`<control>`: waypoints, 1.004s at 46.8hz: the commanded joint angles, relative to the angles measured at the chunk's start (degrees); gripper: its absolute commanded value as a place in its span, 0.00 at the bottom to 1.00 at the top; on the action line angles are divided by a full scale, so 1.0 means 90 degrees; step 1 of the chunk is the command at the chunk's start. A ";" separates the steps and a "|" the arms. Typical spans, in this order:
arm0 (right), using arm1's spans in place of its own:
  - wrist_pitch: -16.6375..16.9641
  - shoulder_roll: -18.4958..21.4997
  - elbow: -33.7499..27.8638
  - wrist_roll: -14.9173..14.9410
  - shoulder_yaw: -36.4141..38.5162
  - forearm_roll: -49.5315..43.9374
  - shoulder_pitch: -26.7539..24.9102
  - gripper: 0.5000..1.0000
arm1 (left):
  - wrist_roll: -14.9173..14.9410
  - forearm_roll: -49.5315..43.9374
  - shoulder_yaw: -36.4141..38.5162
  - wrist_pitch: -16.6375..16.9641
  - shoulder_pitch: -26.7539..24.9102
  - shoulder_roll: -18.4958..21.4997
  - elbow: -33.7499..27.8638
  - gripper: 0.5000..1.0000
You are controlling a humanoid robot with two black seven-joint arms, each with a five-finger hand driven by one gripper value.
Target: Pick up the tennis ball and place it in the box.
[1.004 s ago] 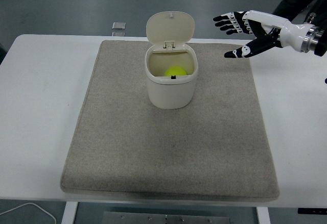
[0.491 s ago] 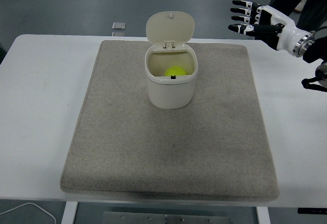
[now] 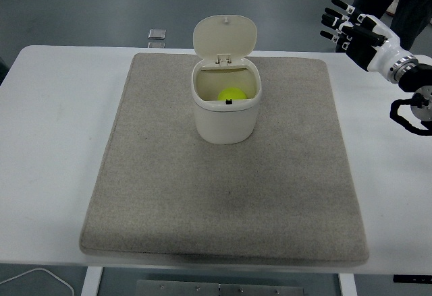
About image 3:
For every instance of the square metal floor plate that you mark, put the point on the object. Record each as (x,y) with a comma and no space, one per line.
(157,33)
(156,44)

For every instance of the black table control panel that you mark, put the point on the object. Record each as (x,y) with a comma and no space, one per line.
(413,278)

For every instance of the white table leg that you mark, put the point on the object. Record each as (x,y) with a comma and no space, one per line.
(92,282)
(347,286)

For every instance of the person's white shoe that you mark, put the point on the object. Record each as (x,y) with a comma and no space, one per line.
(395,4)

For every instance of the beige felt mat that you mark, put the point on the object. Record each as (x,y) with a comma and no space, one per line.
(219,195)

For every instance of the cream plastic box with lid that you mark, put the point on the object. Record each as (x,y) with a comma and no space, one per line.
(226,124)

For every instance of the yellow tennis ball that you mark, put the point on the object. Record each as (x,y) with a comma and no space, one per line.
(233,93)

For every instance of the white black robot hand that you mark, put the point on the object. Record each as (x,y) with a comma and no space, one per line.
(381,55)

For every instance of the grey metal plate with screws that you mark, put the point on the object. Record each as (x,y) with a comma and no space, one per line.
(219,288)

